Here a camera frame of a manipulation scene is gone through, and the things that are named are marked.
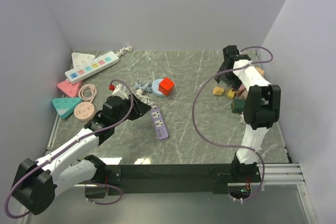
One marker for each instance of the red cube socket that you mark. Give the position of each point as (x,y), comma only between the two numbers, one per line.
(166,86)

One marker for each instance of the dark green cube socket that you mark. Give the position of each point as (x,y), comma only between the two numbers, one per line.
(237,105)

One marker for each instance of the pink triangle socket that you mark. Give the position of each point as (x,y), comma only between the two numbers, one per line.
(69,89)

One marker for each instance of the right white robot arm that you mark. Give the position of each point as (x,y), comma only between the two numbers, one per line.
(261,109)

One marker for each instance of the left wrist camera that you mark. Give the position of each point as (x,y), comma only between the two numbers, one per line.
(119,90)

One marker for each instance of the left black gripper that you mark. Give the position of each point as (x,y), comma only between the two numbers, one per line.
(139,108)

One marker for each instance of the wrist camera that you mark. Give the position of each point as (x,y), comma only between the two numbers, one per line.
(119,90)
(242,56)

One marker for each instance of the tan cube socket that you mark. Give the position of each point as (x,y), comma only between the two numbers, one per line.
(260,71)

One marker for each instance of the pink round socket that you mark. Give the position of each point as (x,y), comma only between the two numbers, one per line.
(84,111)

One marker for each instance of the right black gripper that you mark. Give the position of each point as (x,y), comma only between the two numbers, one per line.
(234,83)

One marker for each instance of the purple power strip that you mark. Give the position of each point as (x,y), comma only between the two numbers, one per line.
(159,124)

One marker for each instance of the aluminium frame rail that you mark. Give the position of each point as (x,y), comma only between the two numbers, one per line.
(283,174)

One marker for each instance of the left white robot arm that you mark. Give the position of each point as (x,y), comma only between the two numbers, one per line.
(38,183)

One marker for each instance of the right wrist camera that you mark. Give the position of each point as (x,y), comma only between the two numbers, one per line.
(242,56)

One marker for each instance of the black base crossbar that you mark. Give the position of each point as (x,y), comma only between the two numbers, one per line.
(177,178)

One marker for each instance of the blue round socket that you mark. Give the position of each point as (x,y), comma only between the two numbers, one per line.
(155,88)

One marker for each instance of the light pink cube socket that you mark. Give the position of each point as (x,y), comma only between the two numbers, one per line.
(243,94)

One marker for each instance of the white plug adapter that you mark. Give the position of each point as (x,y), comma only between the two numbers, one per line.
(241,119)

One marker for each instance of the teal triangle socket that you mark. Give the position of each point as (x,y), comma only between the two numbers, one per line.
(65,106)

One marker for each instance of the white triangle socket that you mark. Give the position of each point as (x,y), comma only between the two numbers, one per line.
(79,58)

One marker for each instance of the orange plug adapter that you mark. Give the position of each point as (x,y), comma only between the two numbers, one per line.
(218,91)
(230,94)

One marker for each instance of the long white power strip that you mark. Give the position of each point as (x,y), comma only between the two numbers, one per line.
(92,67)

